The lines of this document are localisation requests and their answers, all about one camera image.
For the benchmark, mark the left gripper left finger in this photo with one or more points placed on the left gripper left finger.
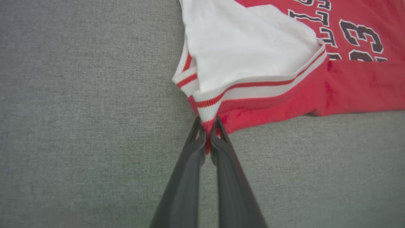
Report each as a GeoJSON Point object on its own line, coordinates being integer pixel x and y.
{"type": "Point", "coordinates": [185, 190]}

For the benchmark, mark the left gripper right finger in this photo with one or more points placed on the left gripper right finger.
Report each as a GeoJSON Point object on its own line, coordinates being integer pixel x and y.
{"type": "Point", "coordinates": [234, 196]}

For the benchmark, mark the red and white basketball jersey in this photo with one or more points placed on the red and white basketball jersey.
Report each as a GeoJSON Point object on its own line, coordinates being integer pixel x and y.
{"type": "Point", "coordinates": [284, 63]}

